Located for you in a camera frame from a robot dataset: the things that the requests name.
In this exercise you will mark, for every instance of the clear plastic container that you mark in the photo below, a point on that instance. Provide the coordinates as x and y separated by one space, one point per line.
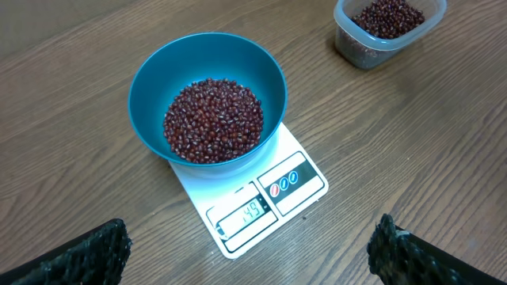
366 51

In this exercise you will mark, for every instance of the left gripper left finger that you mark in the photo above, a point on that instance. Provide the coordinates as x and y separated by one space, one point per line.
98 256

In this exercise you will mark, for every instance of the teal metal bowl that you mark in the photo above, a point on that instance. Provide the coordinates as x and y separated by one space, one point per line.
194 58

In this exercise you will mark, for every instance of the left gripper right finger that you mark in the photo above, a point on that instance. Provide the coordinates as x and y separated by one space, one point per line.
399 257

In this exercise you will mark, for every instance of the white kitchen scale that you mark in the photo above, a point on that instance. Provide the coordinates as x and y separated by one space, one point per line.
242 203

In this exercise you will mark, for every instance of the red beans in bowl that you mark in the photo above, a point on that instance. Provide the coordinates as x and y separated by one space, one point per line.
213 121

